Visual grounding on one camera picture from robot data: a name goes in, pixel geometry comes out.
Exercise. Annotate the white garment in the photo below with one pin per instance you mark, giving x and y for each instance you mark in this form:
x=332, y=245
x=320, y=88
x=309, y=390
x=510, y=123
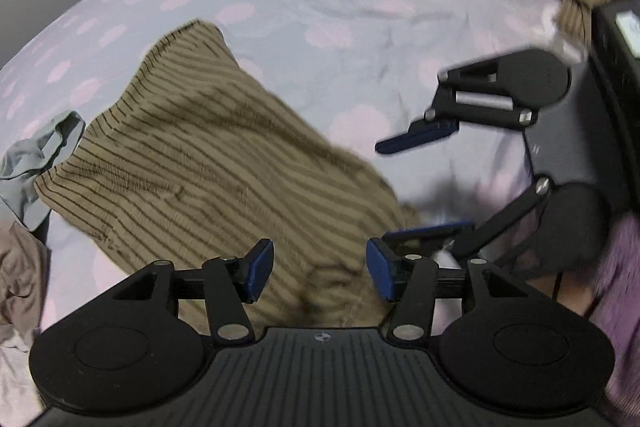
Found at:
x=12, y=372

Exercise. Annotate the olive striped shirt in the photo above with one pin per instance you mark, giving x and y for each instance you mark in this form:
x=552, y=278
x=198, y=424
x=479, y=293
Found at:
x=200, y=167

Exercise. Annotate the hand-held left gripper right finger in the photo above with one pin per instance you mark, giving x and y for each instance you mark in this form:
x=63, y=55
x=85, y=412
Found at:
x=382, y=271

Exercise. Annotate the person's right forearm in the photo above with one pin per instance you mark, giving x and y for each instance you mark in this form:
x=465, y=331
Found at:
x=622, y=287

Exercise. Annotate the grey-blue garment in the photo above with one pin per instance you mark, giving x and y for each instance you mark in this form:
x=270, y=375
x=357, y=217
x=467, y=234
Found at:
x=25, y=167

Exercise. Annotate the beige garment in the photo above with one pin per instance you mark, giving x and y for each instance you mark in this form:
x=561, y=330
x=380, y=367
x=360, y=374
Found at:
x=20, y=277

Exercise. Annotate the tan striped cloth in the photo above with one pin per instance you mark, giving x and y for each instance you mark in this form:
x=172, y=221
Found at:
x=575, y=17

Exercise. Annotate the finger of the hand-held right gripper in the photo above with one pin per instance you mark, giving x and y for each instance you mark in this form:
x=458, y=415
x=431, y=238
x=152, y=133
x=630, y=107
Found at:
x=425, y=232
x=415, y=139

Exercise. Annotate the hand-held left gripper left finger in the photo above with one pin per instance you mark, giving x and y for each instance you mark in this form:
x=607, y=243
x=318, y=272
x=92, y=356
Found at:
x=260, y=271

